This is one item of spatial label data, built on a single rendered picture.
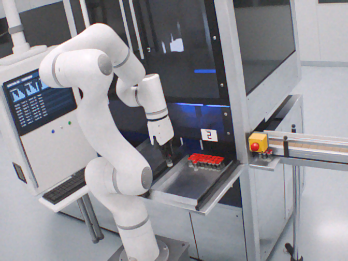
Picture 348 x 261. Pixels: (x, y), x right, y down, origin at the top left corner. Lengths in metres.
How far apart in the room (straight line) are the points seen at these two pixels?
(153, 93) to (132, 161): 0.33
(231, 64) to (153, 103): 0.44
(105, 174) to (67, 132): 1.05
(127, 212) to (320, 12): 5.37
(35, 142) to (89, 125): 1.07
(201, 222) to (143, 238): 0.96
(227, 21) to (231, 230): 1.16
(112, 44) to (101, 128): 0.25
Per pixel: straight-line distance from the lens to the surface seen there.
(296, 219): 2.10
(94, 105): 1.02
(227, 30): 1.60
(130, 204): 1.25
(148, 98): 1.37
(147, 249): 1.33
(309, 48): 6.38
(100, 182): 1.19
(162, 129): 1.41
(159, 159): 2.00
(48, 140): 2.14
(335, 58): 6.33
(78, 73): 0.97
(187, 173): 1.82
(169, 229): 2.44
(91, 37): 1.08
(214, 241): 2.27
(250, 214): 2.00
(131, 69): 1.22
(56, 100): 2.13
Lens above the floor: 1.80
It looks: 23 degrees down
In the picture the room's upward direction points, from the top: 11 degrees counter-clockwise
